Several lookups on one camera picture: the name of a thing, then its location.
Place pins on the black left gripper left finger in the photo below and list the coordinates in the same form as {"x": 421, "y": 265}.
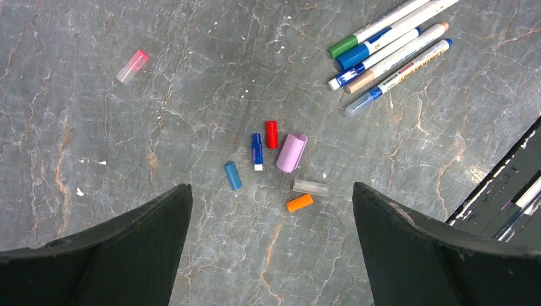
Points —
{"x": 131, "y": 259}

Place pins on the orange pen cap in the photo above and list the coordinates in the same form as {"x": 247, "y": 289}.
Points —
{"x": 299, "y": 203}

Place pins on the navy capped white marker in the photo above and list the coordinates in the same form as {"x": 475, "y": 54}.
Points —
{"x": 352, "y": 72}

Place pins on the green capped marker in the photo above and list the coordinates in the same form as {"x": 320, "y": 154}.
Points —
{"x": 371, "y": 29}

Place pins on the pink highlighter cap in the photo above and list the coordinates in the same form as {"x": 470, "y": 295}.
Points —
{"x": 291, "y": 152}

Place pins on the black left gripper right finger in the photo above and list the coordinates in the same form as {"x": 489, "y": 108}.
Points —
{"x": 413, "y": 259}

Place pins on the clear capped blue marker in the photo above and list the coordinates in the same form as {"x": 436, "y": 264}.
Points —
{"x": 390, "y": 82}

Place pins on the clear red pen cap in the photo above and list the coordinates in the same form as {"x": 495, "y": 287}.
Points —
{"x": 136, "y": 62}

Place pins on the peach capped marker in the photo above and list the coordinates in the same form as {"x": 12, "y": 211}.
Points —
{"x": 424, "y": 38}

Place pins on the blue capped acrylic marker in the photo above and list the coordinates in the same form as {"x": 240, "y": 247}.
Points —
{"x": 391, "y": 33}

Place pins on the dark blue pen cap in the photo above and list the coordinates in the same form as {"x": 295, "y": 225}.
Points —
{"x": 257, "y": 152}

